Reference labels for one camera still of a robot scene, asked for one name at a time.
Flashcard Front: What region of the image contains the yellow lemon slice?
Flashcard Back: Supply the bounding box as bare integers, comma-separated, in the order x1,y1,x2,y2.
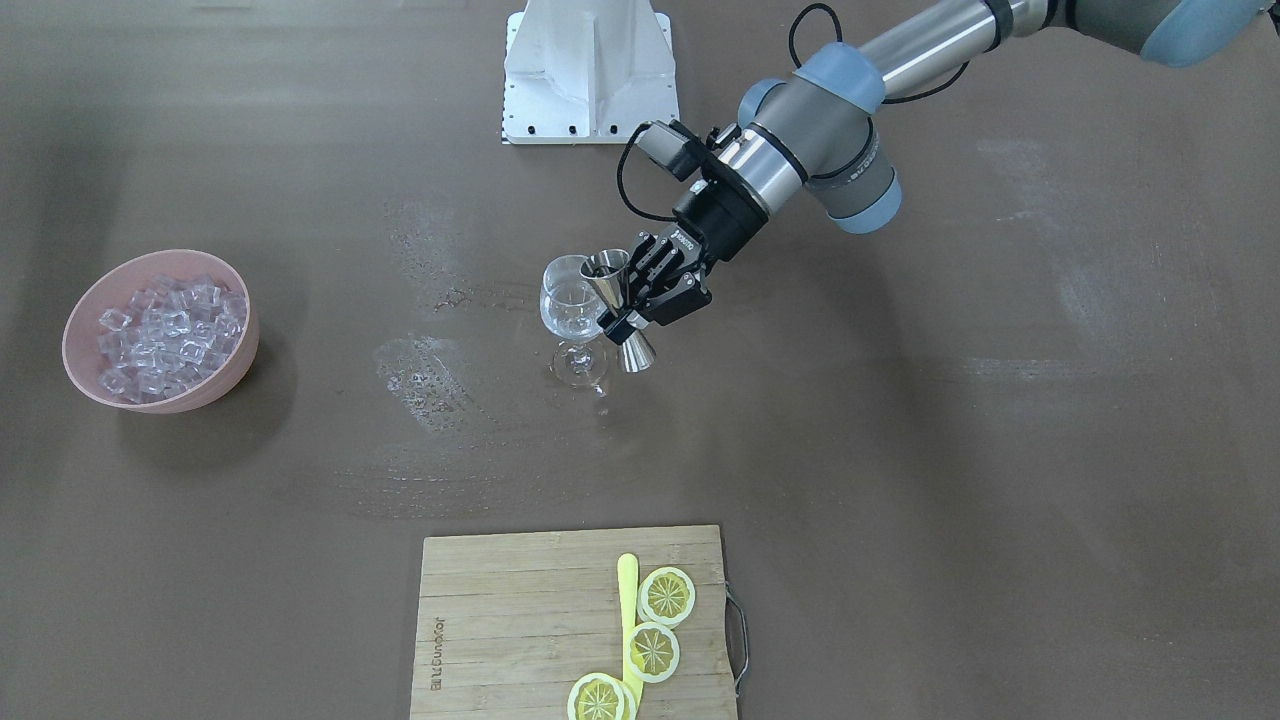
623,621,682,684
564,673,637,720
637,566,698,629

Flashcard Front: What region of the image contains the pile of clear ice cubes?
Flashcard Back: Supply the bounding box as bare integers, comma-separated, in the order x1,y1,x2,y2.
97,273,250,405

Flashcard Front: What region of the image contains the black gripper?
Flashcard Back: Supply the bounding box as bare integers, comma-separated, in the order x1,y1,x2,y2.
598,176,769,345

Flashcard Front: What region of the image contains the steel double jigger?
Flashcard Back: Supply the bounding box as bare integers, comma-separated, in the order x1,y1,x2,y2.
580,249,657,373

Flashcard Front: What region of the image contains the pink bowl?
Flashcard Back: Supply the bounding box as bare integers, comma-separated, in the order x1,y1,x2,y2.
61,249,260,414

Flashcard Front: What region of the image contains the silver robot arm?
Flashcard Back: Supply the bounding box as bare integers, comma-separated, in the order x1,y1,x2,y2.
596,1,1277,345

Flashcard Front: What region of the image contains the clear wine glass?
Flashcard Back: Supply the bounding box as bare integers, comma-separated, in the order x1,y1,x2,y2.
540,254,611,395

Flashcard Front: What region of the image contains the yellow plastic knife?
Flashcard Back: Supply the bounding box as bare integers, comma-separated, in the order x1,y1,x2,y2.
616,553,644,701

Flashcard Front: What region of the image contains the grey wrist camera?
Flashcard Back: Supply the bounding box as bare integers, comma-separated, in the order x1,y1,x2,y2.
636,120,712,182

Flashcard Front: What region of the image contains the bamboo cutting board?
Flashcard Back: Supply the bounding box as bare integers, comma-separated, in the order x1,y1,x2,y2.
410,525,739,719

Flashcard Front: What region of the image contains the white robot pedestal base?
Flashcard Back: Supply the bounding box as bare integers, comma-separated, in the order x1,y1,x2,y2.
500,1,681,145

